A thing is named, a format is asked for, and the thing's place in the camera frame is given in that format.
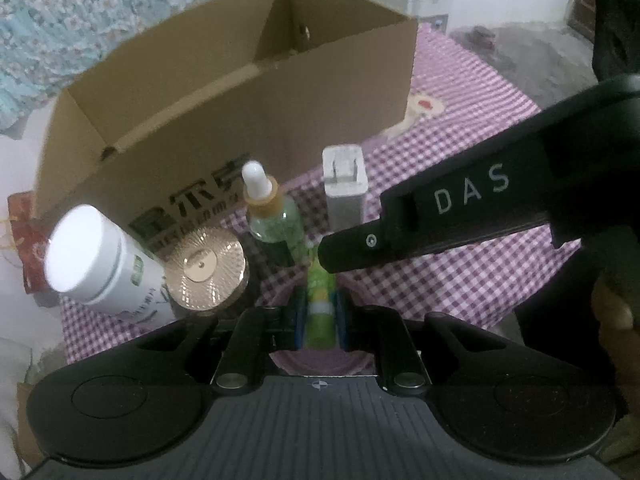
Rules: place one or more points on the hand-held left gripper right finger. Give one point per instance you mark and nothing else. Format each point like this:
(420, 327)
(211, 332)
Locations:
(343, 325)

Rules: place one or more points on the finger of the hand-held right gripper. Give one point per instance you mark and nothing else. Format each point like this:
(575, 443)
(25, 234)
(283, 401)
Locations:
(350, 247)

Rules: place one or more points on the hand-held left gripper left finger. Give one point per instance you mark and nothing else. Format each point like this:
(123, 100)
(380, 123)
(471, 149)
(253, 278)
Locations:
(299, 325)

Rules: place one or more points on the green lip balm tube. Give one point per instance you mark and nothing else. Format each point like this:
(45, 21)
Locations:
(320, 310)

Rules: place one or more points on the white charger plug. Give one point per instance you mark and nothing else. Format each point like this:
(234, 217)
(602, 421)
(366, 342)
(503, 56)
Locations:
(345, 200)

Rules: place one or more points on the brown cardboard box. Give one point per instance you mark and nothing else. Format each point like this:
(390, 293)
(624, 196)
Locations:
(200, 125)

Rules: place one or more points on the person's right hand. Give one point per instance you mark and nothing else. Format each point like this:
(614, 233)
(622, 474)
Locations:
(620, 360)

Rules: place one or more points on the green dropper bottle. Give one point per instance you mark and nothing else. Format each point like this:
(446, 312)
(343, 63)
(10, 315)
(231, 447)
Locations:
(270, 220)

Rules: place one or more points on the purple checked tablecloth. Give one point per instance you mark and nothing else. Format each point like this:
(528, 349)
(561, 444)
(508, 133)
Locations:
(450, 270)

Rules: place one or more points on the brown wooden door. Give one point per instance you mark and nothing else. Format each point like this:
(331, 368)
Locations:
(582, 10)

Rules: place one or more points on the white pill bottle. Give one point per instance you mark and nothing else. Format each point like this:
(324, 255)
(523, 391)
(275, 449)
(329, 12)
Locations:
(75, 255)

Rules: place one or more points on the red paper bag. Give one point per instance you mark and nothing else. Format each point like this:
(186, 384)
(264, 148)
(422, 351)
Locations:
(25, 240)

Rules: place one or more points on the blue floral cloth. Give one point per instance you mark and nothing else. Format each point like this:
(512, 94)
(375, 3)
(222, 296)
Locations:
(75, 10)

